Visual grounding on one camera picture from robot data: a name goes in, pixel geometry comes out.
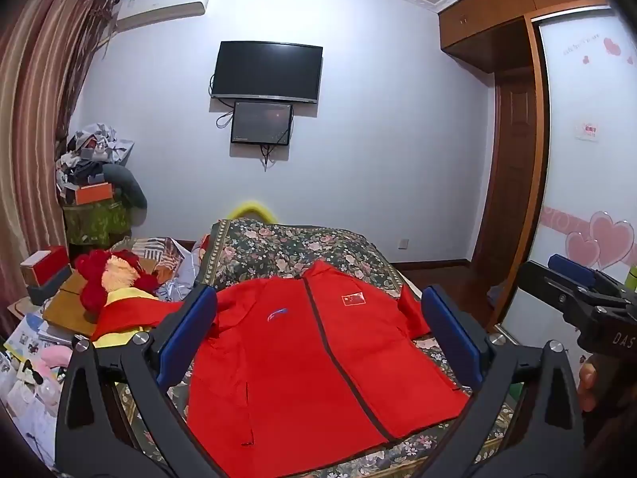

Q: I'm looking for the grey box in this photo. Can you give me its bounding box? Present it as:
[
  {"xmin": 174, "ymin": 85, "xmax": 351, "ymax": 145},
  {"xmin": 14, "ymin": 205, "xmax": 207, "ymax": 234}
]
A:
[{"xmin": 27, "ymin": 265, "xmax": 75, "ymax": 306}]

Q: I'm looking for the yellow foam ring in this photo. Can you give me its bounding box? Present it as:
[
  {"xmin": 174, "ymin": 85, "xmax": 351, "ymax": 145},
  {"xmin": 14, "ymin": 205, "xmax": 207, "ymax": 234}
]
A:
[{"xmin": 226, "ymin": 200, "xmax": 277, "ymax": 222}]

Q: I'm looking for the green patterned cloth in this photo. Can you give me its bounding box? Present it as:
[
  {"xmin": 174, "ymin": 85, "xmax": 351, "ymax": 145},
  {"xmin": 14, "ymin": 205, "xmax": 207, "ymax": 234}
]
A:
[{"xmin": 64, "ymin": 199, "xmax": 133, "ymax": 247}]

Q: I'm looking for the red plush toy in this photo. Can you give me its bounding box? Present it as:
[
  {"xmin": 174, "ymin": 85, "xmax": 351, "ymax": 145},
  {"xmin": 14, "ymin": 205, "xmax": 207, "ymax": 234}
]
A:
[{"xmin": 74, "ymin": 250, "xmax": 172, "ymax": 324}]

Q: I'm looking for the white heart-sticker wardrobe door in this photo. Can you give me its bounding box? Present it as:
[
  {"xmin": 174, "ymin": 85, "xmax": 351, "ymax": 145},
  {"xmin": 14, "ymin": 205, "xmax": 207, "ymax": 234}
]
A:
[{"xmin": 485, "ymin": 7, "xmax": 637, "ymax": 359}]

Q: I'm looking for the yellow garment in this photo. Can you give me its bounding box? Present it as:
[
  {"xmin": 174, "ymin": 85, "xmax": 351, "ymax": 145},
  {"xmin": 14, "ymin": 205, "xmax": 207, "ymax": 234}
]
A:
[{"xmin": 92, "ymin": 286, "xmax": 165, "ymax": 349}]

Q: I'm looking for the geometric print cloth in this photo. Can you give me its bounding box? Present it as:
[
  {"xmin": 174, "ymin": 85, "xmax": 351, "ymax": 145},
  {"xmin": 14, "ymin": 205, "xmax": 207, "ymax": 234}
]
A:
[{"xmin": 109, "ymin": 236, "xmax": 189, "ymax": 284}]

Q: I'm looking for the pile of clutter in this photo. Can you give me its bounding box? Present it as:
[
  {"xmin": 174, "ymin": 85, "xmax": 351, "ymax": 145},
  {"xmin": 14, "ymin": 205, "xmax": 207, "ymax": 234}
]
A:
[{"xmin": 56, "ymin": 122, "xmax": 135, "ymax": 195}]

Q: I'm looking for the red box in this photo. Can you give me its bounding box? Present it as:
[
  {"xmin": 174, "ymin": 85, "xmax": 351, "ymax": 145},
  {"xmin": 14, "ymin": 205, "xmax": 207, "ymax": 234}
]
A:
[{"xmin": 21, "ymin": 245, "xmax": 70, "ymax": 284}]

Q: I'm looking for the green floral bedspread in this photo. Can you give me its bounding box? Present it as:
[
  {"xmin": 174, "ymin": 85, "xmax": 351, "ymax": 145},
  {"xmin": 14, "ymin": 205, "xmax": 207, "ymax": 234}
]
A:
[{"xmin": 112, "ymin": 218, "xmax": 528, "ymax": 478}]

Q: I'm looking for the red zip jacket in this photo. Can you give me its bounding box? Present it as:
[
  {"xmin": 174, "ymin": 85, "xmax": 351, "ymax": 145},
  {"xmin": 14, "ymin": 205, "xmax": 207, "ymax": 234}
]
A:
[{"xmin": 92, "ymin": 260, "xmax": 471, "ymax": 478}]

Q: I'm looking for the pile of papers and books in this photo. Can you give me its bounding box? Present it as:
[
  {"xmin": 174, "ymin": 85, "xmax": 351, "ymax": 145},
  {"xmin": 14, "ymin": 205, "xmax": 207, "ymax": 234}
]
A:
[{"xmin": 0, "ymin": 296, "xmax": 75, "ymax": 454}]

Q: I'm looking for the brown cardboard box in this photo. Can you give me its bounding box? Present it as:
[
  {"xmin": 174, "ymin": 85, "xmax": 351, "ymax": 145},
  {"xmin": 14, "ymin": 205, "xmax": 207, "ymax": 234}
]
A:
[{"xmin": 42, "ymin": 258, "xmax": 165, "ymax": 337}]

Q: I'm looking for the pink plush item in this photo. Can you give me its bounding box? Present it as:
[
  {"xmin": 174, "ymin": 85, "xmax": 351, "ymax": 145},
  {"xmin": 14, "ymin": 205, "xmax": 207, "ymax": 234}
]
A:
[{"xmin": 20, "ymin": 346, "xmax": 70, "ymax": 384}]

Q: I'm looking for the orange box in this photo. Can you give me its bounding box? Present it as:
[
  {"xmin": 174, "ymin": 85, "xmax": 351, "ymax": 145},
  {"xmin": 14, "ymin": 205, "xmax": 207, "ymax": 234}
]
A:
[{"xmin": 74, "ymin": 182, "xmax": 116, "ymax": 206}]

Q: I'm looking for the small black monitor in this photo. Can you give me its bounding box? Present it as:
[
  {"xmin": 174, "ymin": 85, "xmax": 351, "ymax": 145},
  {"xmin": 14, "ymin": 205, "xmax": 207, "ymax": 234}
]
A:
[{"xmin": 230, "ymin": 101, "xmax": 293, "ymax": 146}]

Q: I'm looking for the grey plush cushion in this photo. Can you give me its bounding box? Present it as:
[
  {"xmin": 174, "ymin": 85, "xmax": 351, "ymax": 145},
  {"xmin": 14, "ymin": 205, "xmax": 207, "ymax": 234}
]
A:
[{"xmin": 102, "ymin": 163, "xmax": 149, "ymax": 210}]

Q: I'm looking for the lilac printed cloth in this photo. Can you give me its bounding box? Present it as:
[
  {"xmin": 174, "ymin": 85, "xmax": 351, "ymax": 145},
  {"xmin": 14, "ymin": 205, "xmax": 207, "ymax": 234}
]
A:
[{"xmin": 154, "ymin": 254, "xmax": 204, "ymax": 304}]

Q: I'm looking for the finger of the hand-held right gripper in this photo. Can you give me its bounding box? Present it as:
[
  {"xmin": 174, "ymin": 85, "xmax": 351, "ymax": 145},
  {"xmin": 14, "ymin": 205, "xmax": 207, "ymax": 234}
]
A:
[
  {"xmin": 518, "ymin": 260, "xmax": 598, "ymax": 327},
  {"xmin": 547, "ymin": 254, "xmax": 637, "ymax": 306}
]

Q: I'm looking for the white air conditioner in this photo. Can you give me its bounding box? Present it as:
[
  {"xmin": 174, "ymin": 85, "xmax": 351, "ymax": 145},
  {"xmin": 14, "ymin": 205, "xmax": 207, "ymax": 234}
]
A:
[{"xmin": 115, "ymin": 0, "xmax": 214, "ymax": 33}]

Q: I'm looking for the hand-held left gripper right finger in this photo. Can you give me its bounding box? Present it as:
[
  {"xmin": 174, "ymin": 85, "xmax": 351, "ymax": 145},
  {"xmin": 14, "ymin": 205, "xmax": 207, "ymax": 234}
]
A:
[{"xmin": 421, "ymin": 285, "xmax": 586, "ymax": 478}]

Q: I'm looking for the striped brown curtain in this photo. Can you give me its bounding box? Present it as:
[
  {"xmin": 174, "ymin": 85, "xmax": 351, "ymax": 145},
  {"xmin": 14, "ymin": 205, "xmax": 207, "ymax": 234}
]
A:
[{"xmin": 0, "ymin": 0, "xmax": 119, "ymax": 310}]

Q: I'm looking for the black wall television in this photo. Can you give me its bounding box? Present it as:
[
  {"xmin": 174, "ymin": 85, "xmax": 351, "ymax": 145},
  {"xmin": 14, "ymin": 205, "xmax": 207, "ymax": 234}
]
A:
[{"xmin": 211, "ymin": 41, "xmax": 323, "ymax": 105}]

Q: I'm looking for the wooden door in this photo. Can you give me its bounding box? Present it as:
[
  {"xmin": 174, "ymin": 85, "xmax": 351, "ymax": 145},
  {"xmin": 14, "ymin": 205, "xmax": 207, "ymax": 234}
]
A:
[{"xmin": 470, "ymin": 67, "xmax": 542, "ymax": 274}]

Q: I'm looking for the wooden overhead cabinet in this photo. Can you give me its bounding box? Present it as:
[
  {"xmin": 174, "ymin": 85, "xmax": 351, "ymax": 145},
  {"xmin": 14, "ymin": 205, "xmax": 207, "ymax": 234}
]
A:
[{"xmin": 438, "ymin": 0, "xmax": 618, "ymax": 68}]

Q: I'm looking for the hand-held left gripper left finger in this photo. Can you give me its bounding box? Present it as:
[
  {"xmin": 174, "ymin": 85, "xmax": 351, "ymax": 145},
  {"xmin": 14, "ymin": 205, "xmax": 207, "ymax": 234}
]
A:
[{"xmin": 55, "ymin": 284, "xmax": 225, "ymax": 478}]

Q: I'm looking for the person's right hand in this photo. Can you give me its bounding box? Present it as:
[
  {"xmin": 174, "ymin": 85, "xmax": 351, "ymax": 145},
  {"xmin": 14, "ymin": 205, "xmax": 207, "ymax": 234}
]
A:
[{"xmin": 576, "ymin": 356, "xmax": 605, "ymax": 413}]

